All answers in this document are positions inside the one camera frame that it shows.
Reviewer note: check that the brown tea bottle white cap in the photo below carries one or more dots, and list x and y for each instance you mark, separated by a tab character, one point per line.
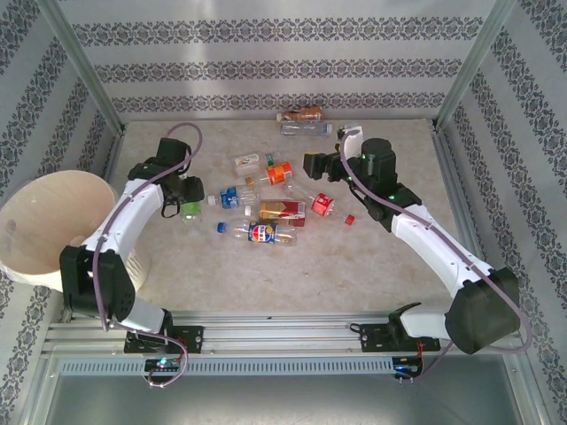
301	114

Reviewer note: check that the blue label bottle white cap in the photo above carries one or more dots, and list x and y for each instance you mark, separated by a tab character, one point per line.
230	197

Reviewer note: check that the red gold label bottle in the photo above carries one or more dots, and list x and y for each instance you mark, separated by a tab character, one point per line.
281	211

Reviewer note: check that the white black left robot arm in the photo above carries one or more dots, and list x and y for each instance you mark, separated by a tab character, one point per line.
124	212

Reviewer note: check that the aluminium frame post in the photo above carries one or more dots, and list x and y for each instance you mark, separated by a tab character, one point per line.
474	66
80	66

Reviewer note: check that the orange label bottle brown cap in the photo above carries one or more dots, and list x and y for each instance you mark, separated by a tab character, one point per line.
278	172

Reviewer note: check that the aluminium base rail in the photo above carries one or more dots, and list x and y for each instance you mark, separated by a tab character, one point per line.
288	332

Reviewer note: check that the white plastic bin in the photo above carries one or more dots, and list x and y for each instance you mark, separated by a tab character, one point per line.
44	221

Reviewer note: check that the blue yellow label bottle blue cap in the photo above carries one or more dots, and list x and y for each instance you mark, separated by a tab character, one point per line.
262	233

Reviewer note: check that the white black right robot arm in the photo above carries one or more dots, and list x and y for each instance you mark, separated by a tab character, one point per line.
434	248

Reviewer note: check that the aluminium side rail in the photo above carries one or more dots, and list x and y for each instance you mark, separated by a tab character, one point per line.
452	186
116	150

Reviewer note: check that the small white label bottle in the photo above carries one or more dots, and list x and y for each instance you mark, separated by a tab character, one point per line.
247	161

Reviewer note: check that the red label bottle red cap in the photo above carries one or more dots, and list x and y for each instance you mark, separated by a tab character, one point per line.
321	203

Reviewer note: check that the clear bottle silver label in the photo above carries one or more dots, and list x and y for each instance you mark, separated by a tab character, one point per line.
305	129

